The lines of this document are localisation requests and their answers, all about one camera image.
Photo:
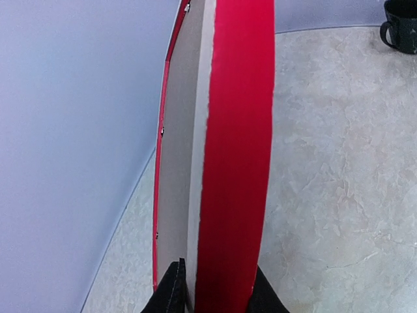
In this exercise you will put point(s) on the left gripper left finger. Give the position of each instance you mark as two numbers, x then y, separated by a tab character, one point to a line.
170	295

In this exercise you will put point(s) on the red wooden picture frame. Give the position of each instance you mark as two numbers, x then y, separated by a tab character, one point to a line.
231	151

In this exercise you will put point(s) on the brown backing board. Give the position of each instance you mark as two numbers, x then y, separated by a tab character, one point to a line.
174	148

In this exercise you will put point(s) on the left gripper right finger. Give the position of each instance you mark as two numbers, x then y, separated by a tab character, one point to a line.
264	299

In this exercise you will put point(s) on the dark green mug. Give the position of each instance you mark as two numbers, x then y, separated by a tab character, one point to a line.
399	30

